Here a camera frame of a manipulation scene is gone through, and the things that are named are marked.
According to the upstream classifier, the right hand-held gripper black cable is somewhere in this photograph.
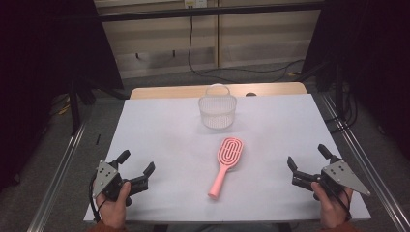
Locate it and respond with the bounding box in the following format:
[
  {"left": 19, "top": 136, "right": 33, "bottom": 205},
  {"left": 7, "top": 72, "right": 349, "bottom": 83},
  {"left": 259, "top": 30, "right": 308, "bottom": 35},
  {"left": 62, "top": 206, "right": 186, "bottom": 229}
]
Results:
[{"left": 331, "top": 188, "right": 352, "bottom": 220}]

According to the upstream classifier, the black wall cable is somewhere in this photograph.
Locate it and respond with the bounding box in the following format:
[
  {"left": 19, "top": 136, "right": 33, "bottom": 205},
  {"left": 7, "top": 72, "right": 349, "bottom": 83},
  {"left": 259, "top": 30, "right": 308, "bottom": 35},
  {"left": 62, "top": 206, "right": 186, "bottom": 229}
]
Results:
[{"left": 188, "top": 15, "right": 306, "bottom": 84}]

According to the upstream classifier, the person's right hand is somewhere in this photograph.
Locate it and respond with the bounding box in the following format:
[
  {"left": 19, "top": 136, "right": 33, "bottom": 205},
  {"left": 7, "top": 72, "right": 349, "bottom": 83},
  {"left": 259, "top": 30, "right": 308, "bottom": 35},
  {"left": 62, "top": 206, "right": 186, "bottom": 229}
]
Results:
[{"left": 310, "top": 181, "right": 355, "bottom": 230}]

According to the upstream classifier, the hand-held gripper black cable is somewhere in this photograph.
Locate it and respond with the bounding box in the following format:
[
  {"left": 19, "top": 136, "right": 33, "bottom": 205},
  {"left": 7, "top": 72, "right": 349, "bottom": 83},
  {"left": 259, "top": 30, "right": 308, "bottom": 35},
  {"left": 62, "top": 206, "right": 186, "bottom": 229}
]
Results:
[
  {"left": 88, "top": 173, "right": 102, "bottom": 224},
  {"left": 331, "top": 188, "right": 352, "bottom": 220}
]

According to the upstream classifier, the pink hairbrush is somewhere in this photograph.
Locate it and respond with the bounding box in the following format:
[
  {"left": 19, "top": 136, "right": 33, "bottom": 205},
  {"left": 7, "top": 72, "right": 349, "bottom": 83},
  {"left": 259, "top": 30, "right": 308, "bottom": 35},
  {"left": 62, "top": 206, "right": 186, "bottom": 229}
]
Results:
[{"left": 207, "top": 136, "right": 245, "bottom": 201}]

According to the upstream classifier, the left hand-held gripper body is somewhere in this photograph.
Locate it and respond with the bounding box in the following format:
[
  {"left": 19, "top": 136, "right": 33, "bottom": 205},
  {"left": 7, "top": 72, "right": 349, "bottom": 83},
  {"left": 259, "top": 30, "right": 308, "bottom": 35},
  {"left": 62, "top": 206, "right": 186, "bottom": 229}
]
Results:
[{"left": 91, "top": 159, "right": 150, "bottom": 203}]

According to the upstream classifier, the long desk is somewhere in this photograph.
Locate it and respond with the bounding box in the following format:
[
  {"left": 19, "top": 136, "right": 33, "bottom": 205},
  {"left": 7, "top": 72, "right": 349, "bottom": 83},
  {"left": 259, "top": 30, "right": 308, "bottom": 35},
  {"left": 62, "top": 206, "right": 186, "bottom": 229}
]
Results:
[{"left": 96, "top": 2, "right": 325, "bottom": 23}]

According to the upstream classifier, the white plastic basket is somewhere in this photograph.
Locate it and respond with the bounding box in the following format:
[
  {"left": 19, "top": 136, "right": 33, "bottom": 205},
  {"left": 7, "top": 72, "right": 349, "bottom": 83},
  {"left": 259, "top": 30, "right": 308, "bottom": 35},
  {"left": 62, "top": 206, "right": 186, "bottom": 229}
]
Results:
[{"left": 197, "top": 83, "right": 238, "bottom": 131}]

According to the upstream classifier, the black curtain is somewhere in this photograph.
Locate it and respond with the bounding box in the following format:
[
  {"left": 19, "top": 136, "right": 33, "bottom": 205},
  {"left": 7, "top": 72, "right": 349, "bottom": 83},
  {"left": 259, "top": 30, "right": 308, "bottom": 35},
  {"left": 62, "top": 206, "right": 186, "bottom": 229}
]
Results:
[
  {"left": 0, "top": 0, "right": 125, "bottom": 194},
  {"left": 301, "top": 0, "right": 410, "bottom": 159}
]

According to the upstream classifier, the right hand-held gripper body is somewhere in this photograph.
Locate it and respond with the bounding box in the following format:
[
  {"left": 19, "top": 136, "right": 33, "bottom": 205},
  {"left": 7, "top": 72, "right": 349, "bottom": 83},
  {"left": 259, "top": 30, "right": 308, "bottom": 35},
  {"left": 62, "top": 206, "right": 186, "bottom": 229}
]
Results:
[{"left": 291, "top": 156, "right": 372, "bottom": 197}]

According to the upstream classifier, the white table sheet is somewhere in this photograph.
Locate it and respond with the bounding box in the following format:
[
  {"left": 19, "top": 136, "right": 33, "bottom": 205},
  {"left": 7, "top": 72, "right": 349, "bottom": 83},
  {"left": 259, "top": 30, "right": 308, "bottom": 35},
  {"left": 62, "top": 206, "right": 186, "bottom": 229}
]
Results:
[{"left": 83, "top": 94, "right": 371, "bottom": 224}]

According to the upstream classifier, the black floor cable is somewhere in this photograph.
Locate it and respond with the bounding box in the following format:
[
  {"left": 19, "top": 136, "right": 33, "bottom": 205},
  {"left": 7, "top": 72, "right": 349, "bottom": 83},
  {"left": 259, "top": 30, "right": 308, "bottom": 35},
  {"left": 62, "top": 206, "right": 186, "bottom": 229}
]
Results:
[{"left": 323, "top": 91, "right": 359, "bottom": 133}]

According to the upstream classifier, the white wall outlet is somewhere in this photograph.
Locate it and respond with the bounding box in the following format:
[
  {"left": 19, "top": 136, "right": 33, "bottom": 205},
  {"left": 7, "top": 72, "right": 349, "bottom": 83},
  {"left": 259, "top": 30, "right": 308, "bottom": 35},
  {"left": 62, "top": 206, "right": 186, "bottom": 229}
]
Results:
[{"left": 183, "top": 0, "right": 208, "bottom": 9}]

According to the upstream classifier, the left hand-held gripper black cable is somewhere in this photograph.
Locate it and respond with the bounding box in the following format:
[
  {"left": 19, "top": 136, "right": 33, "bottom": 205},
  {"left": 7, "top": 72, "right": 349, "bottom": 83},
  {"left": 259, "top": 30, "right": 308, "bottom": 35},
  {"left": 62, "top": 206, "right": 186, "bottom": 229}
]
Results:
[{"left": 88, "top": 173, "right": 102, "bottom": 224}]

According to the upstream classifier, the person's left hand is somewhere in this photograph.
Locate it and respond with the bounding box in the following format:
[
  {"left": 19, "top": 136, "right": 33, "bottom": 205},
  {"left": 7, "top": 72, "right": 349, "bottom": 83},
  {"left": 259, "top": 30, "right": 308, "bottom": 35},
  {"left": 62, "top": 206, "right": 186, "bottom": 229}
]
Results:
[{"left": 95, "top": 181, "right": 132, "bottom": 229}]

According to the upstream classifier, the metal floor rail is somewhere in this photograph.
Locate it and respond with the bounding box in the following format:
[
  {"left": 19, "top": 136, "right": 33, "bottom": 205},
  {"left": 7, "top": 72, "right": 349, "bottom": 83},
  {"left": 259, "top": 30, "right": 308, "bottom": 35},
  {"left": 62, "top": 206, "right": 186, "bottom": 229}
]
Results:
[
  {"left": 320, "top": 93, "right": 410, "bottom": 232},
  {"left": 27, "top": 124, "right": 87, "bottom": 232}
]

